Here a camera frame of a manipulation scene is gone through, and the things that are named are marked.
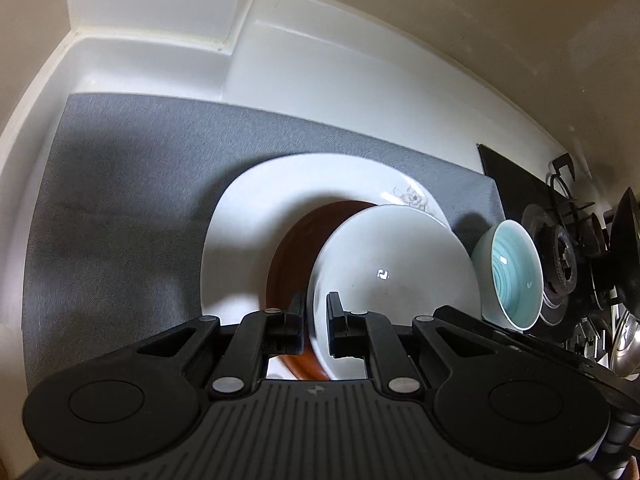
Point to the black pan support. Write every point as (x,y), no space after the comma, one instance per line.
(565,165)

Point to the black glass gas stove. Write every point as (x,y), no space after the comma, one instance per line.
(500,170)

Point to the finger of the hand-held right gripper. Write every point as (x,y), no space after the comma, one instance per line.
(470,321)

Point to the grey table mat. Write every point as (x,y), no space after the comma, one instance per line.
(125,185)

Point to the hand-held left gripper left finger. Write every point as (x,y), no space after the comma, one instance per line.
(290,330)

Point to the round gas burner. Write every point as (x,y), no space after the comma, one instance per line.
(562,255)

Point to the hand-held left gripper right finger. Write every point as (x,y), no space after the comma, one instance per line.
(340,332)

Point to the black wok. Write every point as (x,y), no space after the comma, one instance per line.
(627,240)

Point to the white bowl with blue pattern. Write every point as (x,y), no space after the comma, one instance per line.
(400,240)

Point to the teal glazed bowl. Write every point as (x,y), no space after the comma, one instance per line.
(520,270)

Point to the square white floral plate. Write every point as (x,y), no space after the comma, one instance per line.
(240,220)

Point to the stainless steel pot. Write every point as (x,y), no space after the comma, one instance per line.
(626,340)

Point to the brown round plate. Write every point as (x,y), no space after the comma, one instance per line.
(300,242)

